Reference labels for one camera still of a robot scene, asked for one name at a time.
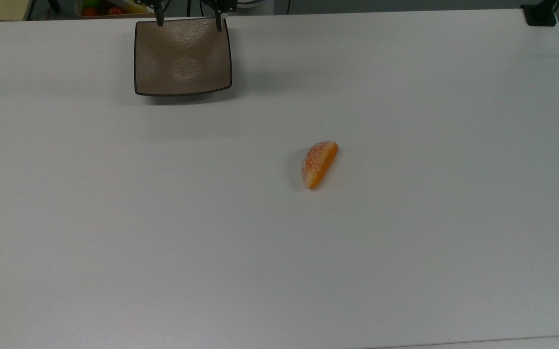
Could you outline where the white round device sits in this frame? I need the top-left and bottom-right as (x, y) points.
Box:
(235, 0), (275, 16)

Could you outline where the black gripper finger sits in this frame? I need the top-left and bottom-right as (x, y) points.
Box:
(201, 0), (237, 32)
(136, 0), (165, 27)

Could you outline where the yellow fruit basket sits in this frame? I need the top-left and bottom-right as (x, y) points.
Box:
(75, 0), (156, 19)

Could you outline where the square brown ceramic plate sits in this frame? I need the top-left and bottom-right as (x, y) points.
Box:
(133, 16), (234, 97)

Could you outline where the black table clamp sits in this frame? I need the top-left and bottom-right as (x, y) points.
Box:
(520, 0), (559, 27)

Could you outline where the orange fruit slice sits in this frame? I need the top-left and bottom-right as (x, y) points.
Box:
(301, 141), (339, 190)

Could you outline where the yellow toy banana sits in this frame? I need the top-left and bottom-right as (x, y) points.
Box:
(120, 0), (150, 14)

